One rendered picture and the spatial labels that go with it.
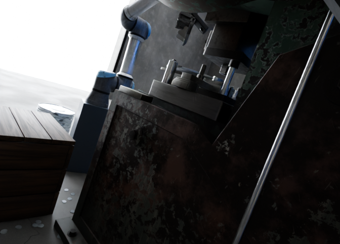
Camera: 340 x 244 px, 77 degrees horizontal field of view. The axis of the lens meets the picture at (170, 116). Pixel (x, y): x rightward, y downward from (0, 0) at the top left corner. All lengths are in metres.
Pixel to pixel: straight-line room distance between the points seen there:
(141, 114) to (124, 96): 0.12
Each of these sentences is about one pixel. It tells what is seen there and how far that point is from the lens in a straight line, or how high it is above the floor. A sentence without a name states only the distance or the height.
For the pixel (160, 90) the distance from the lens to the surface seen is 0.76.
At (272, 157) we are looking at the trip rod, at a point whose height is 0.62.
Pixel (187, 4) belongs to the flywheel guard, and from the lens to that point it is 0.66.
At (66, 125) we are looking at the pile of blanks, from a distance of 2.00.
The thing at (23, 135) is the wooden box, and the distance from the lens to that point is 0.96.
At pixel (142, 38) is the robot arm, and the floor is 0.96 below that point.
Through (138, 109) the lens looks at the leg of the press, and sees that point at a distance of 0.76.
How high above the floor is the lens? 0.67
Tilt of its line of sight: 5 degrees down
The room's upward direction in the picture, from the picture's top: 20 degrees clockwise
